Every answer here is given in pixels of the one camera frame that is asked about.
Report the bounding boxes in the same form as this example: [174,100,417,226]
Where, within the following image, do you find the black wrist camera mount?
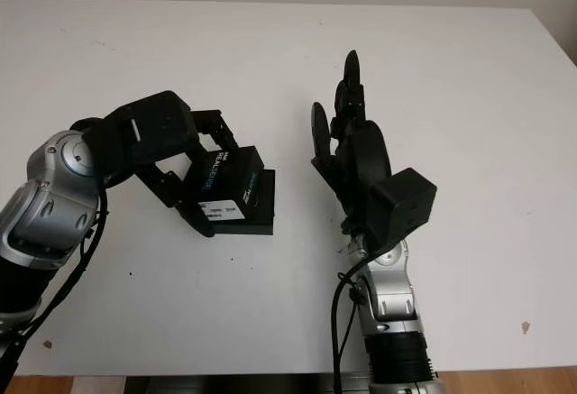
[363,167,439,255]
[71,90,200,188]

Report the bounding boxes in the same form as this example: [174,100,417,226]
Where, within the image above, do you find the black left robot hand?
[134,108,239,238]

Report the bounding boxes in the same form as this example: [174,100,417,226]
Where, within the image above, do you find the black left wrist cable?
[0,186,110,371]

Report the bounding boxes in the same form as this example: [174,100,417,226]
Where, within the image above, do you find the black RealSense box lid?
[184,145,267,224]

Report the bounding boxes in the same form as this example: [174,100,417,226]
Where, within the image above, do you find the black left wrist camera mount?
[71,90,200,188]

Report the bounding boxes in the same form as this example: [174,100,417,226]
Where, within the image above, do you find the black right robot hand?
[309,50,393,238]

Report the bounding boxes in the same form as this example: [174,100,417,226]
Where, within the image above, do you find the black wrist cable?
[0,186,110,371]
[331,267,367,394]

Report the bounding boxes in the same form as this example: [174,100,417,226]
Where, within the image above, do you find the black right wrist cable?
[331,267,367,394]

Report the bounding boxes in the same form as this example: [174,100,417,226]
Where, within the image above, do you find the dark grey robot torso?
[124,373,375,394]

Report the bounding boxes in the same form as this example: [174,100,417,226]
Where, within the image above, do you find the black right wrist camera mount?
[363,167,439,255]

